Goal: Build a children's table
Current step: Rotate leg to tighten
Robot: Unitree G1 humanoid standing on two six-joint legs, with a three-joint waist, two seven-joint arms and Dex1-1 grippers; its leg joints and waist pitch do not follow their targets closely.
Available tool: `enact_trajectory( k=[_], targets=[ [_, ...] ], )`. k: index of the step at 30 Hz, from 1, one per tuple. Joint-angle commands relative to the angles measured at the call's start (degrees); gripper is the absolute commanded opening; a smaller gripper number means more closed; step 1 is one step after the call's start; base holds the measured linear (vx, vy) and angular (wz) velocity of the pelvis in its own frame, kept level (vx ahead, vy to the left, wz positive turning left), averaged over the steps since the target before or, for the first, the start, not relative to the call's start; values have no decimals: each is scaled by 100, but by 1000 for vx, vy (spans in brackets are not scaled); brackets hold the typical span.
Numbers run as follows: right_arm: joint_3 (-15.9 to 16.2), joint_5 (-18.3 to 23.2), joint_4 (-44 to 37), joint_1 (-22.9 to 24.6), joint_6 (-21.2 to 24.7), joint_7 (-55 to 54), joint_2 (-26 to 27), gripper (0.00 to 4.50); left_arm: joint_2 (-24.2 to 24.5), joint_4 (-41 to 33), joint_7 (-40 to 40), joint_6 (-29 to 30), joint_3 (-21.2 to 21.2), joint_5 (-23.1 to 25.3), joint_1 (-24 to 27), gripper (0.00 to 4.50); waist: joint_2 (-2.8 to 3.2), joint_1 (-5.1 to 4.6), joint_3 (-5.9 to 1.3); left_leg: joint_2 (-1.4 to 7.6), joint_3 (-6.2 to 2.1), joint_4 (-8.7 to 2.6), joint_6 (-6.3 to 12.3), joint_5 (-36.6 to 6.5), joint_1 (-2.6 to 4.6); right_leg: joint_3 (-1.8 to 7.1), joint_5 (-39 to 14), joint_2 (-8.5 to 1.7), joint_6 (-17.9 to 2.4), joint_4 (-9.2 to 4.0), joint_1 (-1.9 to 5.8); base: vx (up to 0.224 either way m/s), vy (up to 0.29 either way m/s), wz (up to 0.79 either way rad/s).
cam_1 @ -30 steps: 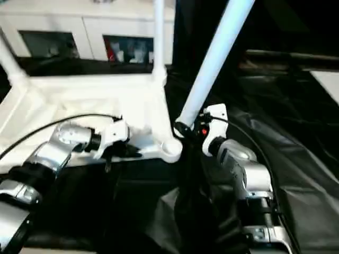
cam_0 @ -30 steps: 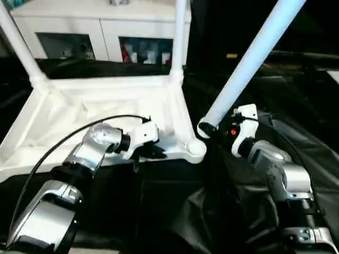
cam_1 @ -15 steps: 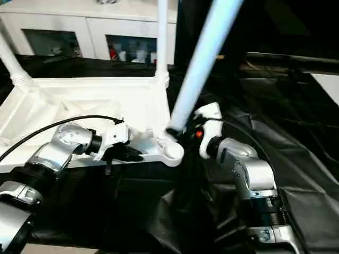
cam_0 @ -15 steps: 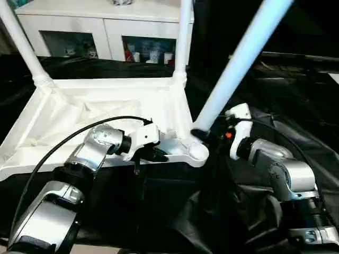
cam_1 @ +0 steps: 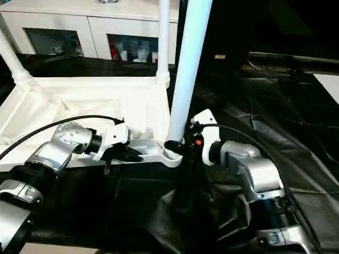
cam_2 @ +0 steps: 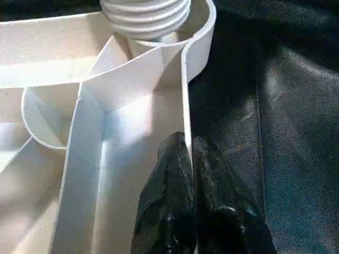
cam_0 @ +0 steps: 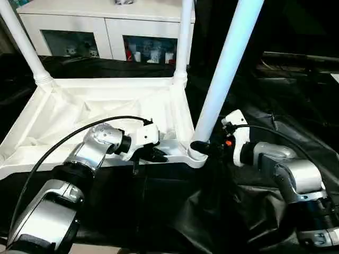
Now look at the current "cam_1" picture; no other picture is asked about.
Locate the white plastic table leg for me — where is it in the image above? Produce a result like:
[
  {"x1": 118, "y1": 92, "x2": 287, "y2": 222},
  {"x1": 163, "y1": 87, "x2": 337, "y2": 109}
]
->
[
  {"x1": 0, "y1": 29, "x2": 35, "y2": 83},
  {"x1": 164, "y1": 0, "x2": 214, "y2": 159},
  {"x1": 156, "y1": 0, "x2": 171, "y2": 85}
]

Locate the black work mat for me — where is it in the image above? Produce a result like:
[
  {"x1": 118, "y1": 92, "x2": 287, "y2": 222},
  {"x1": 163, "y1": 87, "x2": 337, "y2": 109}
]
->
[{"x1": 0, "y1": 52, "x2": 339, "y2": 254}]

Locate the long black rod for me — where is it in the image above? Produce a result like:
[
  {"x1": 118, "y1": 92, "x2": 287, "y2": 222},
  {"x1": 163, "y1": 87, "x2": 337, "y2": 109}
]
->
[{"x1": 247, "y1": 51, "x2": 339, "y2": 66}]

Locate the white glass door cabinet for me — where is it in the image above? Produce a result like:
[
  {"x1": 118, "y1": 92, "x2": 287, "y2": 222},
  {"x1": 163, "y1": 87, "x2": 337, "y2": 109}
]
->
[{"x1": 0, "y1": 0, "x2": 179, "y2": 65}]

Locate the flat white board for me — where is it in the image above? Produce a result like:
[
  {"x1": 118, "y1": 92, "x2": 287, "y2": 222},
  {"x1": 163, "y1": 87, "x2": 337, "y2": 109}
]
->
[{"x1": 312, "y1": 74, "x2": 339, "y2": 104}]

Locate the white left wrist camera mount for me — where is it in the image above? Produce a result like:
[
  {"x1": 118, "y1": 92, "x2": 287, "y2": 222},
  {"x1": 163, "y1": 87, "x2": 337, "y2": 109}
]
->
[{"x1": 91, "y1": 119, "x2": 132, "y2": 161}]

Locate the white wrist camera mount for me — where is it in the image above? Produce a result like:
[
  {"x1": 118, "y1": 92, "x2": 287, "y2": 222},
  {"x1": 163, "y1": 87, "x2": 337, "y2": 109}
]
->
[
  {"x1": 190, "y1": 108, "x2": 222, "y2": 167},
  {"x1": 91, "y1": 119, "x2": 132, "y2": 161}
]

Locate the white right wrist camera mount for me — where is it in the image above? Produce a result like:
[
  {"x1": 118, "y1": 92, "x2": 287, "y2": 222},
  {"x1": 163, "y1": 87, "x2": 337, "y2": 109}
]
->
[{"x1": 190, "y1": 108, "x2": 222, "y2": 167}]

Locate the black left wrist camera cable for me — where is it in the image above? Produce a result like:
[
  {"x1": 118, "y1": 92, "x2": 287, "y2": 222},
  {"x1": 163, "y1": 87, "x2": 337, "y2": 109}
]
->
[{"x1": 0, "y1": 115, "x2": 125, "y2": 161}]

